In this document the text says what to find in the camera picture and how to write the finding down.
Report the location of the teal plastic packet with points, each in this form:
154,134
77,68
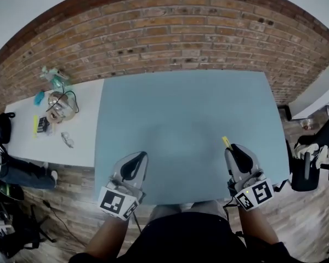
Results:
59,80

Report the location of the light green plastic wrapper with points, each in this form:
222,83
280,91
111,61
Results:
48,71

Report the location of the yellow utility knife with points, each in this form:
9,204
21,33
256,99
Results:
225,140

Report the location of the beige cloth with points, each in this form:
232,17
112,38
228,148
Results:
314,151

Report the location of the black office chair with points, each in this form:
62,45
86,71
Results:
304,174

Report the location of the clear safety glasses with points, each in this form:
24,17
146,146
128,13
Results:
68,140

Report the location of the black tripod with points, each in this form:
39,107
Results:
24,231

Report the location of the person's right forearm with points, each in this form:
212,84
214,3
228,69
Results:
259,226

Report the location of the teal cloth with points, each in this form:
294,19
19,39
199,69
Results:
39,98

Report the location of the clear plastic bag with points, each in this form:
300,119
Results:
59,105

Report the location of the yellow marker pen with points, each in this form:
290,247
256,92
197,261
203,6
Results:
35,126

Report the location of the white side table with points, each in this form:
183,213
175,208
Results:
82,136

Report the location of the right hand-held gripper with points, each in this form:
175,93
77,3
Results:
256,192

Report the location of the light blue table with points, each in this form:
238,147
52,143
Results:
181,114

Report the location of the person's left forearm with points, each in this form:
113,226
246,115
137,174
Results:
107,237

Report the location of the small black box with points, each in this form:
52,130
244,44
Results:
43,125

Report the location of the white desk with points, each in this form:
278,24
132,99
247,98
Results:
318,97

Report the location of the person's black shirt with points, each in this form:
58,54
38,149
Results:
189,240

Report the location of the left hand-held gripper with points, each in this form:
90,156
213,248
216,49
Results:
113,200

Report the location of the person's grey shorts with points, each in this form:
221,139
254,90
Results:
205,208

